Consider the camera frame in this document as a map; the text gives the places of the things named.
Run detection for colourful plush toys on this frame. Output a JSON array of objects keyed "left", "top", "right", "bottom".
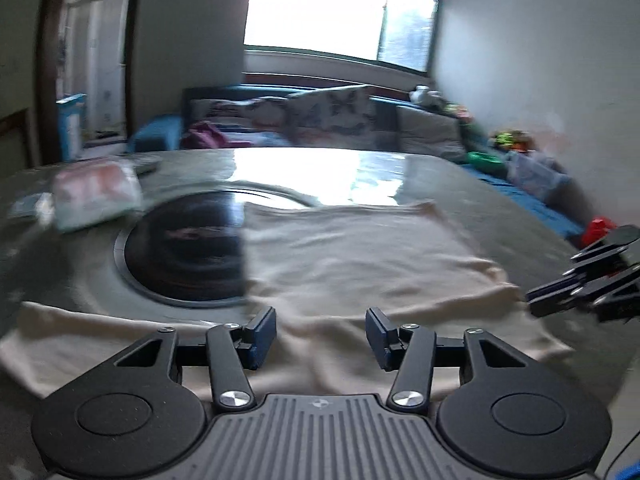
[{"left": 489, "top": 129, "right": 535, "bottom": 154}]

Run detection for magenta cloth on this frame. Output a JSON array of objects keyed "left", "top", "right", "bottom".
[{"left": 180, "top": 122, "right": 253, "bottom": 150}]

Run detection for large butterfly print cushion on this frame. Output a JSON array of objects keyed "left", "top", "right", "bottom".
[{"left": 286, "top": 84, "right": 376, "bottom": 151}]

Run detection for pink tissue pack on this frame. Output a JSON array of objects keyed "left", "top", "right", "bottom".
[{"left": 51, "top": 158, "right": 143, "bottom": 233}]

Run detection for grey cushion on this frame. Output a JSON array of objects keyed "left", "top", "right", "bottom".
[{"left": 396, "top": 106, "right": 466, "bottom": 164}]

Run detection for window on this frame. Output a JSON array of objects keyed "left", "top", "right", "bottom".
[{"left": 244, "top": 0, "right": 439, "bottom": 73}]

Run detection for clear plastic storage box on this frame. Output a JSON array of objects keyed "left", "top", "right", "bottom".
[{"left": 506, "top": 152, "right": 570, "bottom": 205}]

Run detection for blue sofa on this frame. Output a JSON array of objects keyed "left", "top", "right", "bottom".
[{"left": 128, "top": 84, "right": 586, "bottom": 242}]

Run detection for grey remote control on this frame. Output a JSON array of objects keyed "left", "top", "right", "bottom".
[{"left": 127, "top": 154, "right": 162, "bottom": 176}]

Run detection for black round induction cooktop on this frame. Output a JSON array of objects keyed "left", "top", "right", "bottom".
[{"left": 113, "top": 191, "right": 245, "bottom": 309}]

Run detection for cream knit garment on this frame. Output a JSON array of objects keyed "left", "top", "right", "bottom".
[{"left": 1, "top": 202, "right": 570, "bottom": 398}]

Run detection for white plush toy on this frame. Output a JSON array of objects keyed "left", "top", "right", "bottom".
[{"left": 409, "top": 84, "right": 445, "bottom": 108}]

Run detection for green plastic bowl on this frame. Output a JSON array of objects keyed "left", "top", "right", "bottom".
[{"left": 468, "top": 152, "right": 506, "bottom": 176}]

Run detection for small butterfly print cushion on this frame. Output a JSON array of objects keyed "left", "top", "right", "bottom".
[{"left": 190, "top": 96, "right": 288, "bottom": 132}]

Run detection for red plastic stool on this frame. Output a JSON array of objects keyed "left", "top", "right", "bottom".
[{"left": 580, "top": 216, "right": 617, "bottom": 248}]

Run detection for blue white cabinet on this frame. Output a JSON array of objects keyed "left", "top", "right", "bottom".
[{"left": 56, "top": 93, "right": 87, "bottom": 162}]

